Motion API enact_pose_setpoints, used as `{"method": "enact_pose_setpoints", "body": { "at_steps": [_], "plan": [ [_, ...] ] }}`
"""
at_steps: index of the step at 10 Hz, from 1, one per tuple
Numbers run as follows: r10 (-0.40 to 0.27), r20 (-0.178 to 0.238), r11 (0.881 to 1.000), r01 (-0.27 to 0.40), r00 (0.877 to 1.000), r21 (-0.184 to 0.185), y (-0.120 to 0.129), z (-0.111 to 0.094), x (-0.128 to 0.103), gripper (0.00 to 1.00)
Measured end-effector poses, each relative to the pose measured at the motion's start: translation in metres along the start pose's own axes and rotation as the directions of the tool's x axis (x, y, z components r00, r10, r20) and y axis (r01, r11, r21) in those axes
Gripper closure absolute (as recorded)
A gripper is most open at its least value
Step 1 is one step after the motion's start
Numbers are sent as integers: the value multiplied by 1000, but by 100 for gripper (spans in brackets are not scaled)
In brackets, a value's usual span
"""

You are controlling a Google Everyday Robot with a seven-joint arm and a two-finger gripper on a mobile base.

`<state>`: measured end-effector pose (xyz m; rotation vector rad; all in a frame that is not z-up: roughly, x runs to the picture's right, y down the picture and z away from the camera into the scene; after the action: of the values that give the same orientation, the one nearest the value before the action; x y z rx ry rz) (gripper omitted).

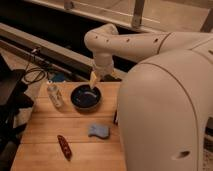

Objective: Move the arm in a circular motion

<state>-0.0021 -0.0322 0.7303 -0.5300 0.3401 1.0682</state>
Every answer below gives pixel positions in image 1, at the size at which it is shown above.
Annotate metal table leg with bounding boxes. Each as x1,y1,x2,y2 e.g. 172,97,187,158
131,0,145,28

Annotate dark blue bowl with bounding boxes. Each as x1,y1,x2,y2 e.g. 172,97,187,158
70,84,101,109

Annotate teal small object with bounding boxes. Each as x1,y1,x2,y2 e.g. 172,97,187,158
52,73,65,82

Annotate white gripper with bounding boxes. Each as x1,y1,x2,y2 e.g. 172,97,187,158
89,63,114,89

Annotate clear plastic bottle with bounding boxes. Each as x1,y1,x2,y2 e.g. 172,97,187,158
47,80,63,108

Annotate black cable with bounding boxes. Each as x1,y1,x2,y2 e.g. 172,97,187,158
22,46,51,85

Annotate red snack bar wrapper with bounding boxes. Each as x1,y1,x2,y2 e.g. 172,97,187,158
57,135,72,160

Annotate blue sponge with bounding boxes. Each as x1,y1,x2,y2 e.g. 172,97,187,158
88,124,110,139

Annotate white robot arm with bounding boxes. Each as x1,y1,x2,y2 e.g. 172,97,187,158
84,24,213,171

